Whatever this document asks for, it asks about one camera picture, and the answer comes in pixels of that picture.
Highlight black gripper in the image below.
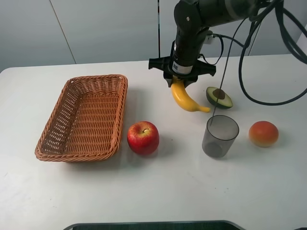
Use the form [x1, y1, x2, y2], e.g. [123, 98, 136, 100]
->
[148, 41, 216, 88]

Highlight yellow banana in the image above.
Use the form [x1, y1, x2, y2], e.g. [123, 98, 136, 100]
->
[171, 76, 211, 113]

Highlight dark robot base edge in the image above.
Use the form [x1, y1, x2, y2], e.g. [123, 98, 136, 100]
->
[65, 220, 244, 230]

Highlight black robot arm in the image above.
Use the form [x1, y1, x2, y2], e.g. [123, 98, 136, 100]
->
[148, 0, 268, 87]

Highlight brown woven wicker basket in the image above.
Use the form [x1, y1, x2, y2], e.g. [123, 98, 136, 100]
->
[35, 74, 128, 162]

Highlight halved avocado with pit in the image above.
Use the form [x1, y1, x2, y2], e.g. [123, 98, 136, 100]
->
[206, 87, 233, 109]

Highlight red apple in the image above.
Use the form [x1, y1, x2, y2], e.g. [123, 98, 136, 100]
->
[127, 121, 159, 156]

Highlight transparent grey plastic cup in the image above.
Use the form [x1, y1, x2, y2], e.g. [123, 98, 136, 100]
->
[202, 115, 239, 158]

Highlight orange peach fruit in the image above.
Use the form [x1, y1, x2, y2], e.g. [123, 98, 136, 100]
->
[248, 121, 279, 148]

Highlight thin grey cable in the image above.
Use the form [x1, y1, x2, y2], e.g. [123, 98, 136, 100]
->
[210, 16, 250, 127]

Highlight thick black cable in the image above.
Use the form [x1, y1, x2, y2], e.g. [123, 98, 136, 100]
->
[239, 0, 307, 106]

